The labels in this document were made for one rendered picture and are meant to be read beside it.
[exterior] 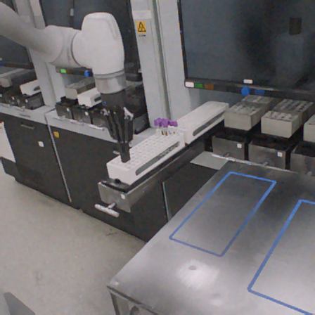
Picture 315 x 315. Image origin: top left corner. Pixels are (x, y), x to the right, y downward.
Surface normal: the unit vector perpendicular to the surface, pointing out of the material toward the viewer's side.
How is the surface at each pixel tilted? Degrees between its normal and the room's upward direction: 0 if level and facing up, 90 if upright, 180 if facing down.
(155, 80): 90
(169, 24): 90
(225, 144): 90
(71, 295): 0
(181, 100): 90
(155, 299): 0
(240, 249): 0
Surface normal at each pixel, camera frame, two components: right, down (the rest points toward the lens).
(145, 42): -0.64, 0.43
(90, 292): -0.13, -0.88
